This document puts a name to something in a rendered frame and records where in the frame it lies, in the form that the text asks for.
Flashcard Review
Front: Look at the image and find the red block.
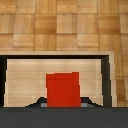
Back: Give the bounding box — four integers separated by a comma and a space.
45, 71, 82, 109

